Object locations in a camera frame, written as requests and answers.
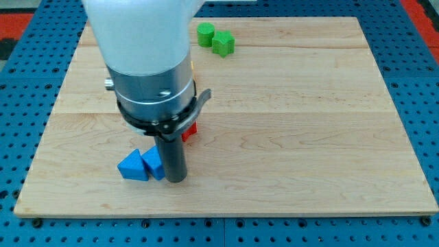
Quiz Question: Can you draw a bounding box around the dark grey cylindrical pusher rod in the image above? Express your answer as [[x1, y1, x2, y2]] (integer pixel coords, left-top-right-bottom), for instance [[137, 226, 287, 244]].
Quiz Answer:
[[154, 135, 187, 183]]

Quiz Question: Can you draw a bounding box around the black clamp ring with lever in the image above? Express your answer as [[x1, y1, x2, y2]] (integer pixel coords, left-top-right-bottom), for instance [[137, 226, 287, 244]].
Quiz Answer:
[[117, 89, 211, 141]]

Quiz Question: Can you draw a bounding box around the blue cube block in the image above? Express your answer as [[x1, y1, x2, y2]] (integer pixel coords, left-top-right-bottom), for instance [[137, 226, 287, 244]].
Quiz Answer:
[[141, 146, 165, 180]]

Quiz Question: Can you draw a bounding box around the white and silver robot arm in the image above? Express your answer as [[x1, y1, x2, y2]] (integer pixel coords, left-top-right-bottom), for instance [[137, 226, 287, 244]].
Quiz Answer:
[[82, 0, 211, 183]]

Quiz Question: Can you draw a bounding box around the red block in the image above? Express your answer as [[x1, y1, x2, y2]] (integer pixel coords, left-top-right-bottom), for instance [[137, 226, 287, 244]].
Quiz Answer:
[[181, 122, 198, 142]]

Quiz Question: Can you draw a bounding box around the blue triangular block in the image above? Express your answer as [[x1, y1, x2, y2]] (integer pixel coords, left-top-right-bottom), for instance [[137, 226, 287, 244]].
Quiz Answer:
[[117, 149, 149, 181]]

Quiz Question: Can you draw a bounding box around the green star block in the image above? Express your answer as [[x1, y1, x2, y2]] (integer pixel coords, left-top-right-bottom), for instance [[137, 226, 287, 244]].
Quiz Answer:
[[212, 30, 235, 58]]

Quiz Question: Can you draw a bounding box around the green cylinder block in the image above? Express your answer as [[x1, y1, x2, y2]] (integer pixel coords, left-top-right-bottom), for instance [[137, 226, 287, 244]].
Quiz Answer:
[[196, 23, 215, 47]]

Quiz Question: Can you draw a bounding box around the wooden board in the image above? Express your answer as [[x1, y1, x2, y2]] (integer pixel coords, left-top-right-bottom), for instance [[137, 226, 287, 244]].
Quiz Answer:
[[14, 17, 438, 218]]

